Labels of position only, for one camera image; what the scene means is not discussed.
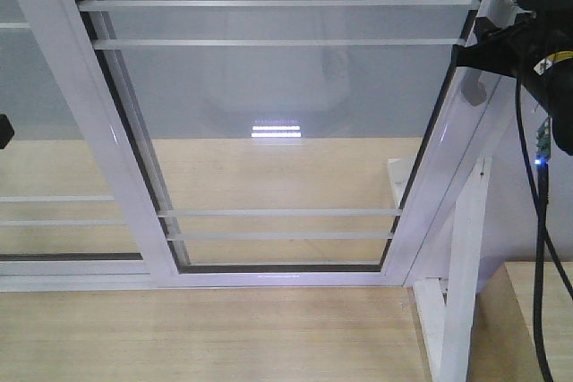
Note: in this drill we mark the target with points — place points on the white sliding glass door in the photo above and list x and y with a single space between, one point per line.
277 131

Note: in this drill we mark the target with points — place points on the grey door handle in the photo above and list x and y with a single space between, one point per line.
472 89

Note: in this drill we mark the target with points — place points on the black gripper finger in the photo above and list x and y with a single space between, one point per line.
6 131

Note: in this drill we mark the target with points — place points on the white door frame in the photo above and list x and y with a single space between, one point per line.
465 185

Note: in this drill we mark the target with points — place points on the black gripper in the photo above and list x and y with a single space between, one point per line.
537 49

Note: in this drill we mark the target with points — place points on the white wooden support brace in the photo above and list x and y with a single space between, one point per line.
446 307

